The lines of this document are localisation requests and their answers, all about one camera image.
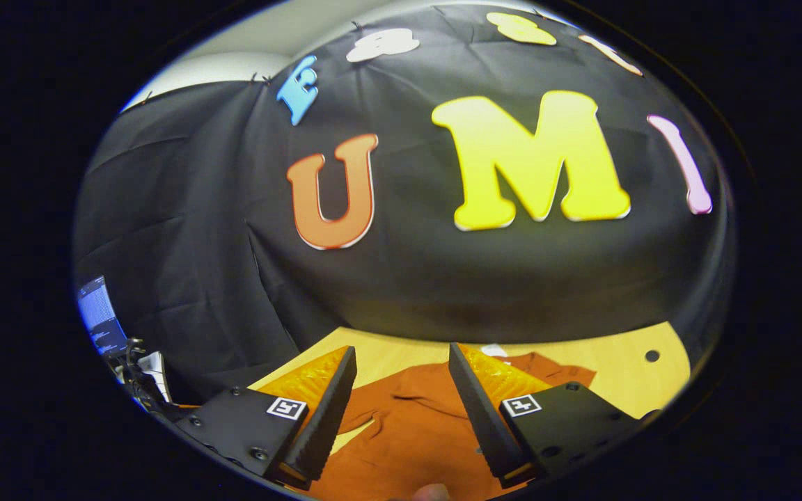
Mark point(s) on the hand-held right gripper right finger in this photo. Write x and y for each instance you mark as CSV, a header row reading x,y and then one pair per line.
x,y
488,424

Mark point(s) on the lit computer screen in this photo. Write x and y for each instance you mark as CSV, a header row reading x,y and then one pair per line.
x,y
98,313

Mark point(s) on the orange shirt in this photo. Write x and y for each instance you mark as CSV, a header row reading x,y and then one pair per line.
x,y
415,431

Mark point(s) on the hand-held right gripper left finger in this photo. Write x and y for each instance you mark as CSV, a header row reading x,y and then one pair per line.
x,y
324,417

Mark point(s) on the black backdrop cloth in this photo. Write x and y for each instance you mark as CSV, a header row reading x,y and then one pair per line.
x,y
408,292

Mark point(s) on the white device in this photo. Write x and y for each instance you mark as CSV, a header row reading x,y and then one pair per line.
x,y
154,372

